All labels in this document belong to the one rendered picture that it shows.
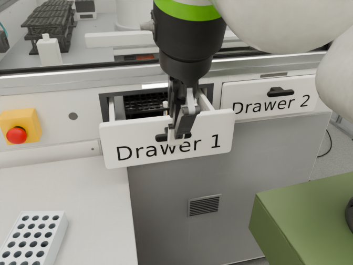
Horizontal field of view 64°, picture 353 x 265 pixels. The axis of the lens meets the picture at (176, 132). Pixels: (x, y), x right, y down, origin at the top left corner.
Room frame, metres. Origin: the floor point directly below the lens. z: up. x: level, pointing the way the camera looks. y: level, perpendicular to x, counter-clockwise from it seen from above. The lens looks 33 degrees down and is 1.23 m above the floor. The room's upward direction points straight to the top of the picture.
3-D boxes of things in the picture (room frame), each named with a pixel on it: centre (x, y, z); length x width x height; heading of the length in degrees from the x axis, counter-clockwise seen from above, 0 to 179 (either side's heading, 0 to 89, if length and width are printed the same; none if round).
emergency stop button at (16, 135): (0.53, 0.36, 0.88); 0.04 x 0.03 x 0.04; 102
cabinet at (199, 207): (1.13, 0.10, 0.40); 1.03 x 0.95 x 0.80; 102
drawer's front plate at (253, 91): (0.71, -0.26, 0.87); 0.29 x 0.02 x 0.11; 102
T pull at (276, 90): (0.69, -0.27, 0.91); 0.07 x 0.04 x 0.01; 102
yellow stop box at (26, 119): (0.56, 0.36, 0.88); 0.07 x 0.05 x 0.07; 102
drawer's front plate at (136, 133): (0.51, 0.01, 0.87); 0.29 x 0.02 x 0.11; 102
